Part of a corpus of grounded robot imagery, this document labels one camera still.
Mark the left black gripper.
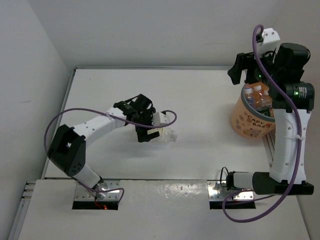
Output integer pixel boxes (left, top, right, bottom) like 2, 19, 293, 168
134, 107, 159, 142

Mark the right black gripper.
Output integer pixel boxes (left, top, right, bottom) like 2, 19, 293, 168
228, 45, 281, 87

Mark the clear unlabelled bottle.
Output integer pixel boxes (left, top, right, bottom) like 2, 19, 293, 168
243, 86, 255, 106

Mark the yellow label bottle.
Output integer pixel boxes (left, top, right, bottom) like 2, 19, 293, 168
147, 127, 178, 144

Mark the square clear bottle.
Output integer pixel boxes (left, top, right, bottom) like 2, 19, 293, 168
253, 85, 264, 109

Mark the green label bottle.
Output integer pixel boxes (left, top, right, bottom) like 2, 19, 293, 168
259, 90, 274, 118

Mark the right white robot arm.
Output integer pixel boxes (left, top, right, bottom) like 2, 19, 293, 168
227, 43, 315, 195

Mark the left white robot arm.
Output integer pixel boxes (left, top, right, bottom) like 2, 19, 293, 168
47, 94, 160, 191

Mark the orange bin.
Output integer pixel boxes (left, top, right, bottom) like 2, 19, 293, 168
230, 83, 276, 139

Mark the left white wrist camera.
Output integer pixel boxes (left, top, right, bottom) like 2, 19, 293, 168
152, 111, 170, 126

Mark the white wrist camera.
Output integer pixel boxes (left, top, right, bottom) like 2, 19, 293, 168
256, 28, 280, 57
152, 111, 170, 126

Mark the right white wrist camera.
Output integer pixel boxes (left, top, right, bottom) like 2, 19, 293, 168
256, 28, 280, 57

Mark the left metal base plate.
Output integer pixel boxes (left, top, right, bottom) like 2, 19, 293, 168
74, 179, 122, 202

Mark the metal base plate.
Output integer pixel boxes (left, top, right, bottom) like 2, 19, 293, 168
207, 180, 254, 202
74, 179, 122, 202

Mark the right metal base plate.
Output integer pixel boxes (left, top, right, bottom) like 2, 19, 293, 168
207, 180, 254, 202

